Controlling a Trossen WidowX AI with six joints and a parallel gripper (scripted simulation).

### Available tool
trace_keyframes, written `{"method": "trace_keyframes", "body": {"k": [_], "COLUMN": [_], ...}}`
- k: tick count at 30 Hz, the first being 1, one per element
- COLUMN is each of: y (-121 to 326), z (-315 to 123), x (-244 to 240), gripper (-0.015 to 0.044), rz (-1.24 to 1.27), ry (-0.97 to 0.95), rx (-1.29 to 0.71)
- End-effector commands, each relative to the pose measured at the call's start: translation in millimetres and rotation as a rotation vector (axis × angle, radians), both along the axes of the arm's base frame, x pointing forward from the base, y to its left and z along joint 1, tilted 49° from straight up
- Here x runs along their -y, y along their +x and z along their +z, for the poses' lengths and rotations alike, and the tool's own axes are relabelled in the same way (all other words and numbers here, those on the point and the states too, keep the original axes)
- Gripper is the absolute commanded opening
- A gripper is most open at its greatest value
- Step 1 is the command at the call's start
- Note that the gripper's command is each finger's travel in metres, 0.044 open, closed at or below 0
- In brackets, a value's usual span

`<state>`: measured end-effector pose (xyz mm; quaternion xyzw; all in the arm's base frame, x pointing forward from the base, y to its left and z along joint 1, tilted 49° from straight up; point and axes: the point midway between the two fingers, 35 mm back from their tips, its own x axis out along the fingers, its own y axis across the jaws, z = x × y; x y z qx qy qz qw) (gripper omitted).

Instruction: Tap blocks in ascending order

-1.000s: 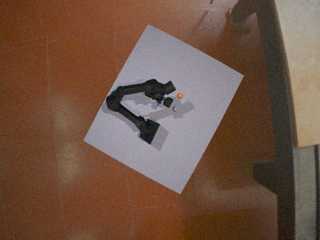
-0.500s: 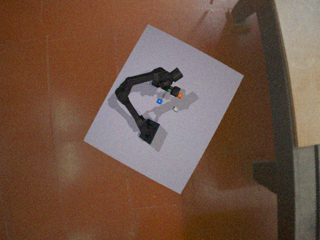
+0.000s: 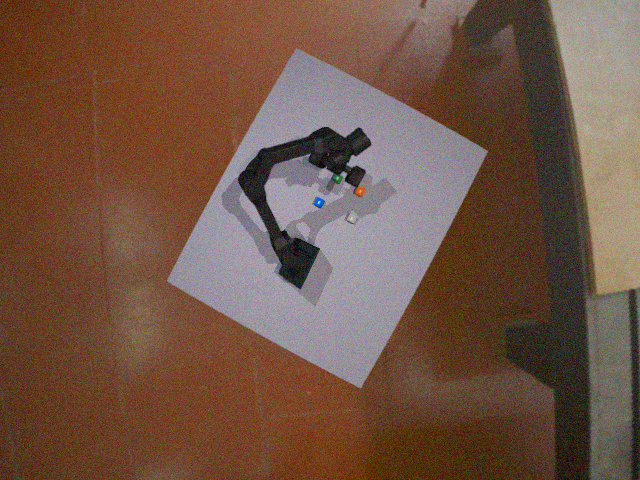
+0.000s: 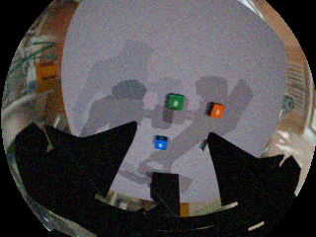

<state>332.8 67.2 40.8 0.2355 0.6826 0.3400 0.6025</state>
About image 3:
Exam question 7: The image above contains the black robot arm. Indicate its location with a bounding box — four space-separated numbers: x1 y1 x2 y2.
238 127 371 273

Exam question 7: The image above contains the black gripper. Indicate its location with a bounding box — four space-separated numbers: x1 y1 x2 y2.
308 153 366 187

